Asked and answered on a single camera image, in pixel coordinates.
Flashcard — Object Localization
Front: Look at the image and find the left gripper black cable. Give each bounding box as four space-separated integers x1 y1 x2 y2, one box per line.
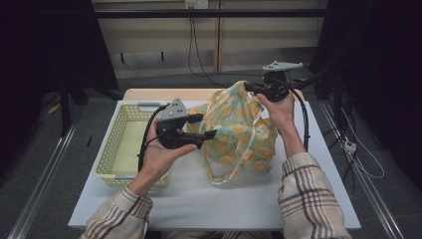
137 103 170 173

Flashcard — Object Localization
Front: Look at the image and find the pale yellow perforated plastic basket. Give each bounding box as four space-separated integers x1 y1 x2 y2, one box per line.
94 102 172 187

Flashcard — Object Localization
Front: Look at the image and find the person's right hand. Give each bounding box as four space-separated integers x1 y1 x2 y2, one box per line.
255 92 297 134

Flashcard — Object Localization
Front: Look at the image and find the black horizontal metal bar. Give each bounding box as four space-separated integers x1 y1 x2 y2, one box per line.
94 9 329 19

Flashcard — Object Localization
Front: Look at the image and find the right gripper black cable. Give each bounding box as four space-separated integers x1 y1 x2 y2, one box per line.
280 78 312 152

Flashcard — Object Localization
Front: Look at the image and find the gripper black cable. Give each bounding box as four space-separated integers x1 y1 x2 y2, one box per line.
137 103 170 173
280 78 312 152

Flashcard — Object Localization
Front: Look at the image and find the aluminium floor rail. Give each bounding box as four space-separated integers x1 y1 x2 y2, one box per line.
317 99 406 239
6 99 88 239

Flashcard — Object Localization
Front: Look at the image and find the black curtain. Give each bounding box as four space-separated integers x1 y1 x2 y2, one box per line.
312 0 422 187
0 0 119 167

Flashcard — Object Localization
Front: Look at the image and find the white power strip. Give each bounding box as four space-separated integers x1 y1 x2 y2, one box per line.
342 139 358 154

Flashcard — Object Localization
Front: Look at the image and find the white floor cable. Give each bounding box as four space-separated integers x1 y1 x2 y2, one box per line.
339 106 386 180

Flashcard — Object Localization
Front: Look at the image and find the person's left hand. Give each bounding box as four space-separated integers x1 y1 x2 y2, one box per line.
138 118 198 182

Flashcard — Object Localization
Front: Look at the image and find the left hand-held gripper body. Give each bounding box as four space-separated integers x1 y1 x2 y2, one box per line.
154 97 205 150

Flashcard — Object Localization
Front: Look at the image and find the black wall cable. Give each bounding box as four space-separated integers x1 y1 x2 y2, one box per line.
191 8 231 89
187 8 200 78

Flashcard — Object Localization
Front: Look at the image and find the white wall socket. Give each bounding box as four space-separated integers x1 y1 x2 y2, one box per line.
184 0 209 10

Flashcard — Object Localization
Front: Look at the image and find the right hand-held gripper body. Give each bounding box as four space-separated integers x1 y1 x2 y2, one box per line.
262 60 305 104

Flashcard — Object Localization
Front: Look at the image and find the orange-print cloth bag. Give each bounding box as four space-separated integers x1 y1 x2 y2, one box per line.
185 80 279 186

